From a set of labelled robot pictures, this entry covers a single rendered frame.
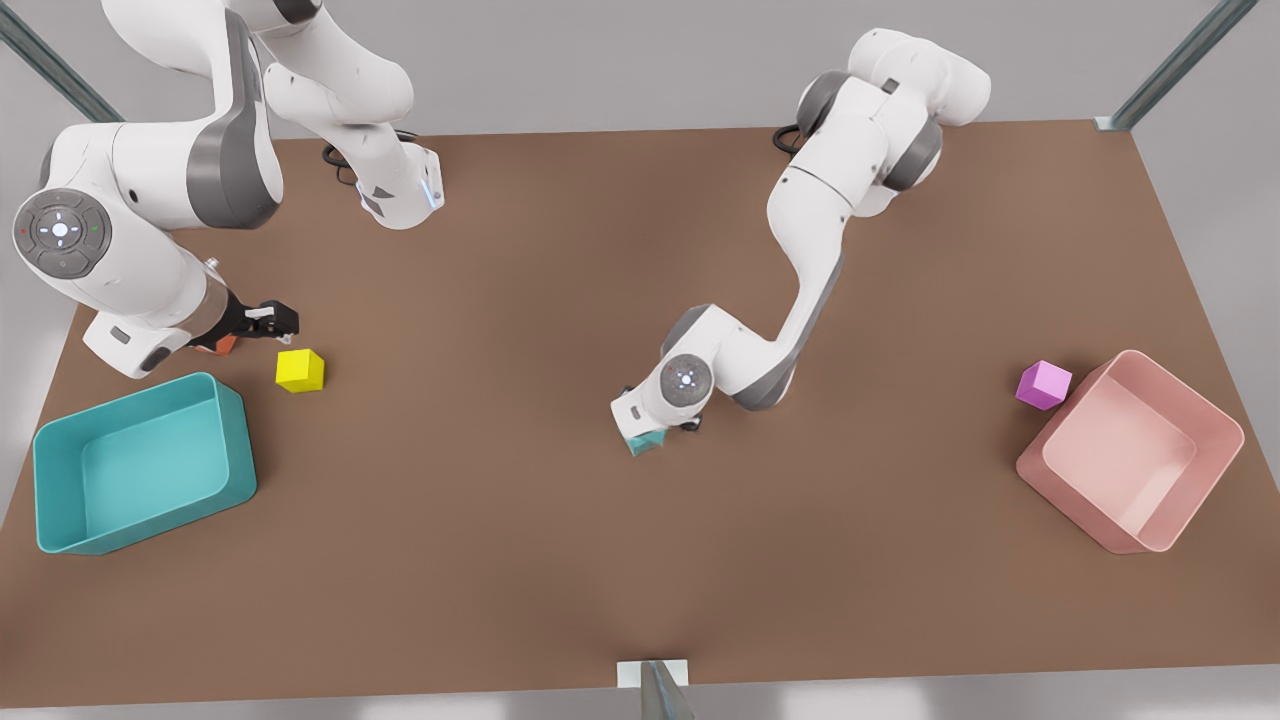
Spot teal plastic bin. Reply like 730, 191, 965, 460
33, 372, 258, 556

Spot silver frame post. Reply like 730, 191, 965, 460
616, 659, 695, 720
0, 8, 125, 124
1094, 0, 1259, 133

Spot purple cube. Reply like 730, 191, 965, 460
1015, 360, 1073, 412

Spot pink plastic bin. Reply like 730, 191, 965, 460
1016, 349, 1246, 554

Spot yellow cube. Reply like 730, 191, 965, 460
276, 348, 326, 394

